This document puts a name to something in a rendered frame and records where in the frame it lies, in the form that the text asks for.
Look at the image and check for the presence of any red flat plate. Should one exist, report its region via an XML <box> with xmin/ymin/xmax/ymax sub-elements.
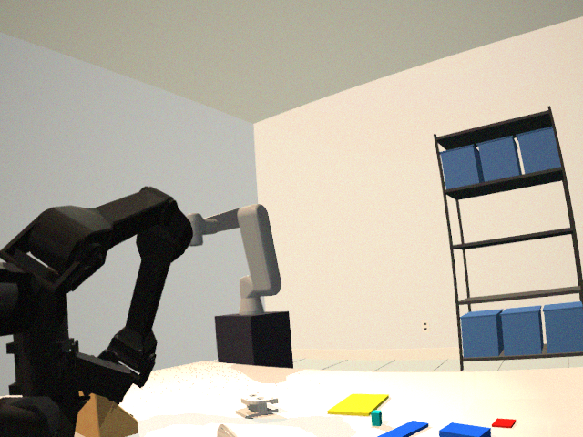
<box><xmin>492</xmin><ymin>418</ymin><xmax>517</xmax><ymax>428</ymax></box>

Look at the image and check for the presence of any teal cylinder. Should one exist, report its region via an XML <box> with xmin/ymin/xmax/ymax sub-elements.
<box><xmin>371</xmin><ymin>410</ymin><xmax>383</xmax><ymax>426</ymax></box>

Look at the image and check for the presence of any blue flat block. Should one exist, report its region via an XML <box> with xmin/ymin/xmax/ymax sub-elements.
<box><xmin>439</xmin><ymin>422</ymin><xmax>491</xmax><ymax>437</ymax></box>

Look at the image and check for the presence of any blue flat bar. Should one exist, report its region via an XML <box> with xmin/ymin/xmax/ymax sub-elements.
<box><xmin>377</xmin><ymin>421</ymin><xmax>429</xmax><ymax>437</ymax></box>

